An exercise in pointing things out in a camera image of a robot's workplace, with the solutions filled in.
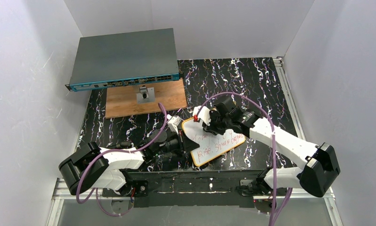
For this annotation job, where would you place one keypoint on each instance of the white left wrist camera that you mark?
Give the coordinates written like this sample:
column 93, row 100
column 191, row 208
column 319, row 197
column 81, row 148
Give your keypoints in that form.
column 173, row 122

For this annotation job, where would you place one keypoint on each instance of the grey network switch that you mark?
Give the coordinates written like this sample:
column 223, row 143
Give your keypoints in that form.
column 124, row 59

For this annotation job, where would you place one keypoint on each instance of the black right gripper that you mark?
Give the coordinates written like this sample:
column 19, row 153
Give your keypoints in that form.
column 213, row 118

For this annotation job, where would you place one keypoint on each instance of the wooden board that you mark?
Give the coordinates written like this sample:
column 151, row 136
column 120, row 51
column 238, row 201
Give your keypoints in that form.
column 122, row 101

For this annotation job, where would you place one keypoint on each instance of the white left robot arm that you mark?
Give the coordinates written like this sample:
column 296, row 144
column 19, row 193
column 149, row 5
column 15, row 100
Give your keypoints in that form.
column 110, row 165

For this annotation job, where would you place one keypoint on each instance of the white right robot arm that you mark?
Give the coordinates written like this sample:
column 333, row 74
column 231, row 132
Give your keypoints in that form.
column 316, row 168

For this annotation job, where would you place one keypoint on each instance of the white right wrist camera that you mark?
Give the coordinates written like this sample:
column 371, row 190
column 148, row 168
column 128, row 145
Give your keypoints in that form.
column 202, row 114

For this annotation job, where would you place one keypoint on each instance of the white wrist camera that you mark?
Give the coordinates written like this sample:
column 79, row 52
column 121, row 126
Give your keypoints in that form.
column 202, row 114
column 173, row 122

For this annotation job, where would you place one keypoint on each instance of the yellow-framed whiteboard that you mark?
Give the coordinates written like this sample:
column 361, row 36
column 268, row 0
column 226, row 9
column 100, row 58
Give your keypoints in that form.
column 210, row 146

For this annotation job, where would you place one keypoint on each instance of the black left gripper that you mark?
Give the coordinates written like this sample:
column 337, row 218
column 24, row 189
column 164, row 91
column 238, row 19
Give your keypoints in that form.
column 181, row 141

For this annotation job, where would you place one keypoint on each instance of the grey metal stand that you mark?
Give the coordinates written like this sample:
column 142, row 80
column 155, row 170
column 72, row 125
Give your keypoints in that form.
column 145, row 95

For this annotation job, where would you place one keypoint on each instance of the aluminium frame rail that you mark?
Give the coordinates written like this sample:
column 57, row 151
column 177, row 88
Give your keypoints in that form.
column 252, row 78

